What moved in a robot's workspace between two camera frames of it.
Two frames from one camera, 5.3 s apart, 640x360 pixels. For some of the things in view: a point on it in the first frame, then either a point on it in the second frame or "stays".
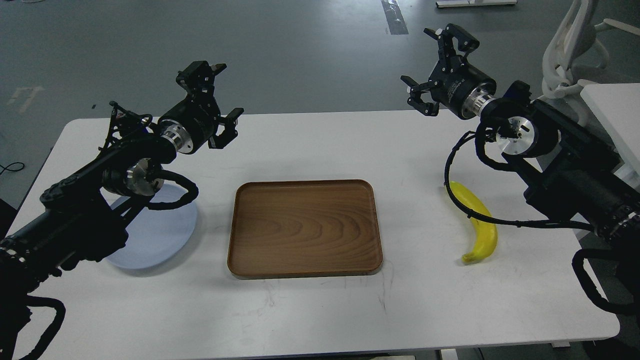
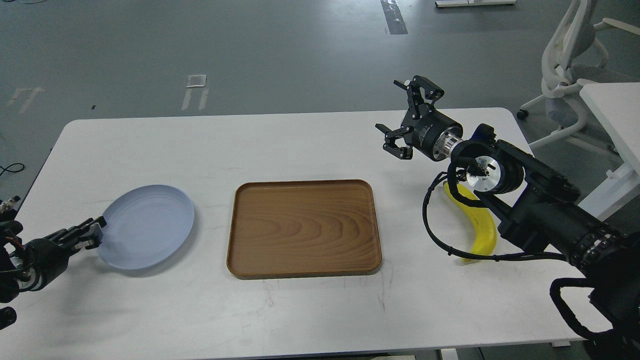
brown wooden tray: (297, 228) stays
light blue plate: (157, 236) stays
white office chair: (572, 39) stays
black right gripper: (455, 84) → (434, 134)
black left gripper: (190, 123) → (44, 257)
